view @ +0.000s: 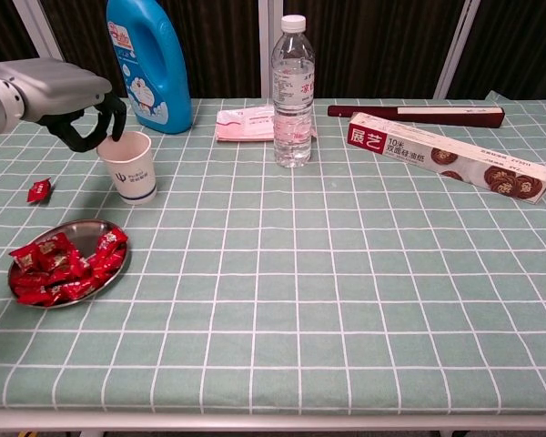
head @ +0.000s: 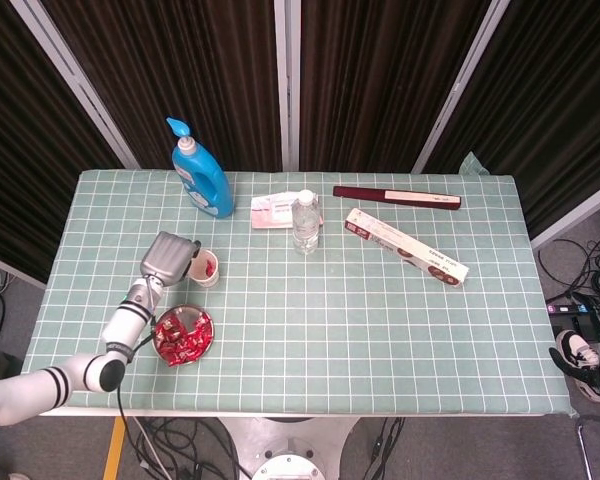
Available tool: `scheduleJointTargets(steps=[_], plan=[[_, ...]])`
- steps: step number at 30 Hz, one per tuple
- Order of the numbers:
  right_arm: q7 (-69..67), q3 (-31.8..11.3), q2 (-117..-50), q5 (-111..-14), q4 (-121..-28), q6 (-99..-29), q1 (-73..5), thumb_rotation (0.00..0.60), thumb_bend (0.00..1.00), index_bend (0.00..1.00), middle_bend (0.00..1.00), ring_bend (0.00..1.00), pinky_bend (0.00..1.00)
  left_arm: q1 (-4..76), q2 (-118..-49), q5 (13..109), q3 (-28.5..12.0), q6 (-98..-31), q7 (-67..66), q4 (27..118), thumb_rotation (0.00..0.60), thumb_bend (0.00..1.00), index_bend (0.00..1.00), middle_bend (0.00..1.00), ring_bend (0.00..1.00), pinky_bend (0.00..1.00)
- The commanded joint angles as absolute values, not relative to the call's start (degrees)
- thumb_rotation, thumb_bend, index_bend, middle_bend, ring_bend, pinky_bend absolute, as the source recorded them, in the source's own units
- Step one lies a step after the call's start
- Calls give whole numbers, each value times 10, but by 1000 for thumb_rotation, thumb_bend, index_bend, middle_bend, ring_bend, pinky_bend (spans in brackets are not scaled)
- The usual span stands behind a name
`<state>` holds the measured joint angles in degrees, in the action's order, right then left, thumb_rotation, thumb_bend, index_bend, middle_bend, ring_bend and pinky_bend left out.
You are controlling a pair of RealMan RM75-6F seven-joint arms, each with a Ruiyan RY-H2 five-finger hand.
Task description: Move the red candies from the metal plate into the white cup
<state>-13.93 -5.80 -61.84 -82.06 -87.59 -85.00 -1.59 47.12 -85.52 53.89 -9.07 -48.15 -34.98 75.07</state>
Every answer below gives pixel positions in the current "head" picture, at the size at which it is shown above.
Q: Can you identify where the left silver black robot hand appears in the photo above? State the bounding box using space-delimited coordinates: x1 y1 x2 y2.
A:
139 230 204 290

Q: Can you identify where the white paper cup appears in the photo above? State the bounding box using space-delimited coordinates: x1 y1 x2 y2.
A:
187 248 222 289

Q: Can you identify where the round silver metal plate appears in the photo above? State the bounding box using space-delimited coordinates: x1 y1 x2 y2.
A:
152 303 215 368

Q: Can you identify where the white black sneaker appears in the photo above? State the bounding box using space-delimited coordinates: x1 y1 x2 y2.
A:
554 329 600 404

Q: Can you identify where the black power strip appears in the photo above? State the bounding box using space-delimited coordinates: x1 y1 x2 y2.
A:
547 297 589 316

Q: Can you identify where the blue detergent pump bottle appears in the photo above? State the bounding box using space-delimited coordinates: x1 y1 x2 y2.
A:
165 117 236 220

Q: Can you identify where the pink white tissue packet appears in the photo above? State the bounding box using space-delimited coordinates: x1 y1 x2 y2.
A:
250 190 325 231

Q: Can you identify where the clear plastic water bottle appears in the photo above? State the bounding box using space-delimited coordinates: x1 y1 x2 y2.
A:
290 188 322 256

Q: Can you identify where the green checked tablecloth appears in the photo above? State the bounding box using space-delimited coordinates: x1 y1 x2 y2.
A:
19 151 576 417

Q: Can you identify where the dark brown curtain panel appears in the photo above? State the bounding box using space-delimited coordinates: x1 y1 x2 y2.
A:
39 0 284 171
0 0 126 281
299 0 491 174
422 0 600 236

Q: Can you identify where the yellow floor tape strip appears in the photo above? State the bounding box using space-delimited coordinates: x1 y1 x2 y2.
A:
102 417 130 480

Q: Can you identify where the long dark red box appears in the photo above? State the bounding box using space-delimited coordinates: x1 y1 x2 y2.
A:
332 185 463 212

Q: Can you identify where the white baking paper box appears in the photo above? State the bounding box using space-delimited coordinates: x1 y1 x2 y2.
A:
343 207 470 290

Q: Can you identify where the grey metal partition rail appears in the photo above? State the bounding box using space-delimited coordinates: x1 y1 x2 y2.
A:
529 174 600 251
0 248 47 291

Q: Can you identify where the white table frame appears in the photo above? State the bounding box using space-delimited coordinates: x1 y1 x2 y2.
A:
39 405 571 419

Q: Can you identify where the grey metal partition post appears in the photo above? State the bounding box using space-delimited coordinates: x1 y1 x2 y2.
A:
8 0 142 170
273 0 301 172
412 0 511 175

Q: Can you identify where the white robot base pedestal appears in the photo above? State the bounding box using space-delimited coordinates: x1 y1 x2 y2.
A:
214 415 361 480

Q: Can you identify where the black cable with plug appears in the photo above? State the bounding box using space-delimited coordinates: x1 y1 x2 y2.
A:
364 417 406 480

